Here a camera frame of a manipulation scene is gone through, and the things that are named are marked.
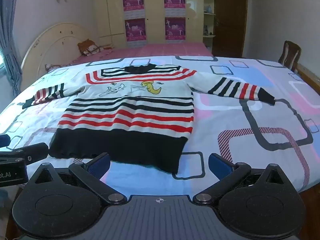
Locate wooden chair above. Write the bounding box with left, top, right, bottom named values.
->
left=278, top=40, right=302, bottom=73

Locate cream arched headboard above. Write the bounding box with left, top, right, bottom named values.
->
left=20, top=22, right=101, bottom=81

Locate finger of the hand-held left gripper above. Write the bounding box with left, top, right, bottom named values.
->
left=10, top=142, right=49, bottom=167
left=0, top=134, right=11, bottom=149

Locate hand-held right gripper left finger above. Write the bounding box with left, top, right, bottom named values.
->
left=26, top=152, right=128, bottom=205

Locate dark wooden door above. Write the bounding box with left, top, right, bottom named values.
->
left=212, top=0, right=249, bottom=58

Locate brown patterned pillow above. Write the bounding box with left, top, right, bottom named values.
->
left=77, top=38, right=114, bottom=57

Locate printed blanket with rounded squares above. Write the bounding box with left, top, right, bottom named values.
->
left=0, top=55, right=320, bottom=198

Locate striped knit sweater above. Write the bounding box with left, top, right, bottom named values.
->
left=22, top=64, right=276, bottom=175

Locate wooden bed frame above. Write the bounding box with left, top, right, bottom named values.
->
left=296, top=63, right=320, bottom=93

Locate floral pillow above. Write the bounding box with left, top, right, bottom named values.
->
left=45, top=62, right=73, bottom=72

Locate blue grey curtain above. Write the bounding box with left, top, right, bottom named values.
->
left=0, top=0, right=23, bottom=98

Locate cream wardrobe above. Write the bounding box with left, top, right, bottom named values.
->
left=92, top=0, right=204, bottom=48

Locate cream corner shelf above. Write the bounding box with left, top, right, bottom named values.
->
left=203, top=0, right=217, bottom=53

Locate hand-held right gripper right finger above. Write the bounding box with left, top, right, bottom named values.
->
left=193, top=153, right=297, bottom=205

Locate pink bed sheet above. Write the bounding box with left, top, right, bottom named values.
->
left=67, top=42, right=214, bottom=66

